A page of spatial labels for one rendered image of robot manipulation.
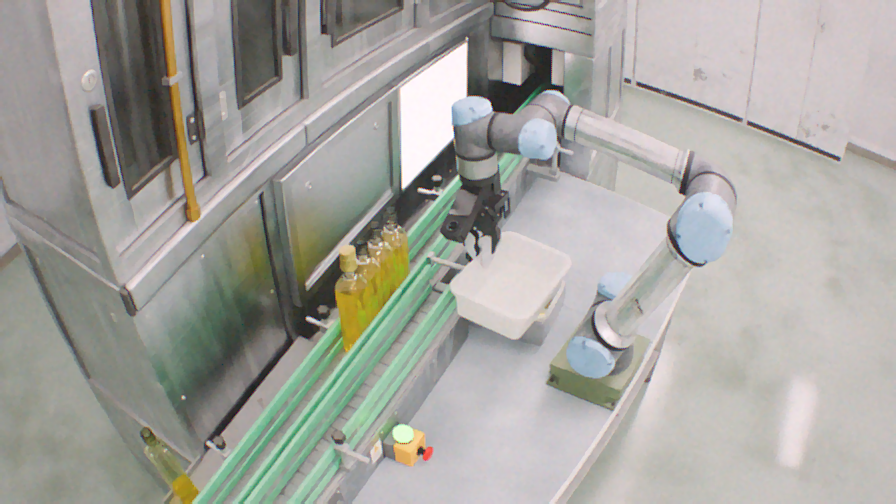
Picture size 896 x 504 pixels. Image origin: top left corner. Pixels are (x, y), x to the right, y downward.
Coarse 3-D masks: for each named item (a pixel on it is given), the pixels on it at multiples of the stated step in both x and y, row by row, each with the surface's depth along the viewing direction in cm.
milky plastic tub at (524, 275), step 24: (504, 240) 148; (528, 240) 146; (480, 264) 142; (504, 264) 151; (528, 264) 148; (552, 264) 145; (456, 288) 135; (480, 288) 145; (504, 288) 145; (528, 288) 145; (552, 288) 135; (480, 312) 134; (504, 312) 129; (528, 312) 129
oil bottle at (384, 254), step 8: (376, 248) 149; (384, 248) 149; (376, 256) 148; (384, 256) 149; (392, 256) 153; (384, 264) 150; (392, 264) 154; (384, 272) 151; (392, 272) 155; (384, 280) 152; (392, 280) 156; (384, 288) 153; (392, 288) 157; (384, 296) 155; (384, 304) 156
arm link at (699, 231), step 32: (704, 192) 105; (672, 224) 112; (704, 224) 104; (672, 256) 114; (704, 256) 106; (640, 288) 122; (672, 288) 119; (608, 320) 130; (640, 320) 126; (576, 352) 135; (608, 352) 131
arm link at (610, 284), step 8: (616, 272) 149; (600, 280) 146; (608, 280) 146; (616, 280) 146; (624, 280) 146; (600, 288) 144; (608, 288) 143; (616, 288) 143; (600, 296) 145; (608, 296) 142; (592, 304) 145
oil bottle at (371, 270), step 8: (360, 264) 145; (368, 264) 145; (376, 264) 146; (360, 272) 144; (368, 272) 144; (376, 272) 147; (368, 280) 145; (376, 280) 148; (376, 288) 149; (376, 296) 150; (376, 304) 151; (376, 312) 152
